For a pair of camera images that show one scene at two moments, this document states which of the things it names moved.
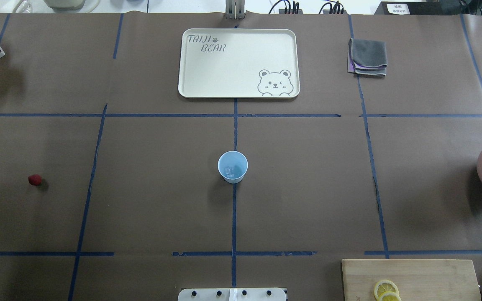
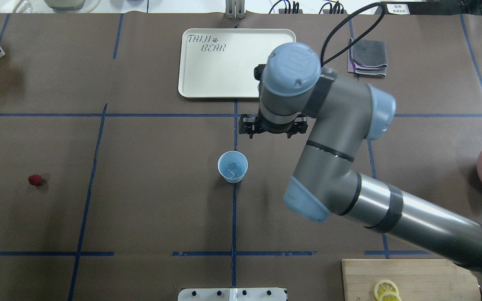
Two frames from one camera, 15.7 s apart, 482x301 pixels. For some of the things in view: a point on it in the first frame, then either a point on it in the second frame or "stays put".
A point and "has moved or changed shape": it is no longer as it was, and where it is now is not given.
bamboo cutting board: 417,279 stays put
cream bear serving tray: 235,63 stays put
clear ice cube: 229,172 has moved or changed shape
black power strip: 434,7 stays put
